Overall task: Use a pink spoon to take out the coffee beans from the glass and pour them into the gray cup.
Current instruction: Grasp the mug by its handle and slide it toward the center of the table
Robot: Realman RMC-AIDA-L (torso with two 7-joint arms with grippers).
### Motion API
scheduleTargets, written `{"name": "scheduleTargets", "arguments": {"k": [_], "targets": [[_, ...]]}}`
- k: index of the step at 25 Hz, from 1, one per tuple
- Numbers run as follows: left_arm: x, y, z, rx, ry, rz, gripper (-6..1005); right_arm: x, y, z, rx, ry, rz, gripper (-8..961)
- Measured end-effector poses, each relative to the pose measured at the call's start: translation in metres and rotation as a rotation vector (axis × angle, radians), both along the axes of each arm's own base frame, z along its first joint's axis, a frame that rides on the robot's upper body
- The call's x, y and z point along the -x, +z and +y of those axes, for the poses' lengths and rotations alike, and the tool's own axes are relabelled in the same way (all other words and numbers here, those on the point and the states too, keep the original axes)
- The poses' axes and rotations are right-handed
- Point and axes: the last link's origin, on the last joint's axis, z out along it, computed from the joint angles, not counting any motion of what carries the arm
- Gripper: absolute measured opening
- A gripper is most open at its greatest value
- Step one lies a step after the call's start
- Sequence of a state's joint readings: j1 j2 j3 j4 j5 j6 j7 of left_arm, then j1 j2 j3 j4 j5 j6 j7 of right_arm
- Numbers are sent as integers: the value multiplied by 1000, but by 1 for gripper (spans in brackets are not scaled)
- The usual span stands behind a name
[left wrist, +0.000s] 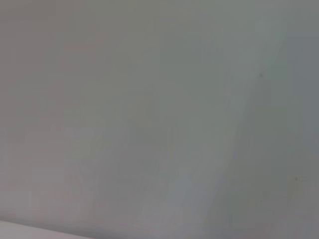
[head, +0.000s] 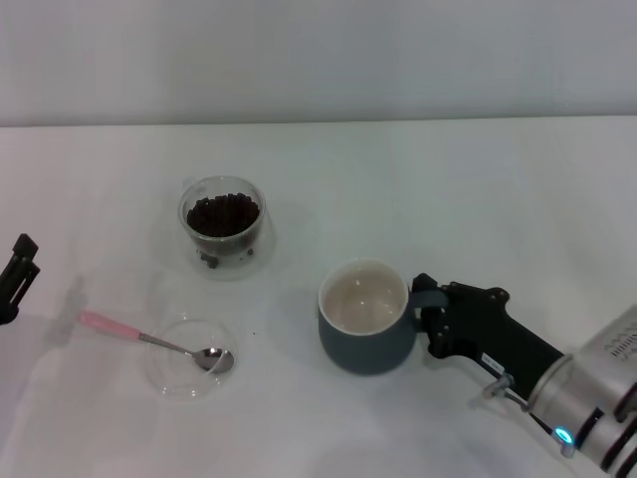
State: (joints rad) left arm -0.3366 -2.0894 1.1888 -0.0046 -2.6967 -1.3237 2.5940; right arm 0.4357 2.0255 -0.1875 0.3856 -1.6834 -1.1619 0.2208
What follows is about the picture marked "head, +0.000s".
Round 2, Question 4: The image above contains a coffee bean pile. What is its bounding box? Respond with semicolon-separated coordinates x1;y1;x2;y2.
186;191;261;238

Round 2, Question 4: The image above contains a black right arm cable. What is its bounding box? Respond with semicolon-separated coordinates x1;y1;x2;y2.
467;372;573;457

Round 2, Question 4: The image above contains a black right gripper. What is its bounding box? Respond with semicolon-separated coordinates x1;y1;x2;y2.
409;272;566;400

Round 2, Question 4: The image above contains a pink handled metal spoon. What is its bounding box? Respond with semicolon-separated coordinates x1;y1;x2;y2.
79;311;234;373

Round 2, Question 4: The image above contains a dark teal ceramic mug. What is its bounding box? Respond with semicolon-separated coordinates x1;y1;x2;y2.
318;257;450;377

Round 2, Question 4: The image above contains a clear glass cup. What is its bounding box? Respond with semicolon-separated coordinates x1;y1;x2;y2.
176;174;267;260

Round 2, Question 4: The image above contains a small clear glass dish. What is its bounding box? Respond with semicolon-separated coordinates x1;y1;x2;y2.
144;318;239;401

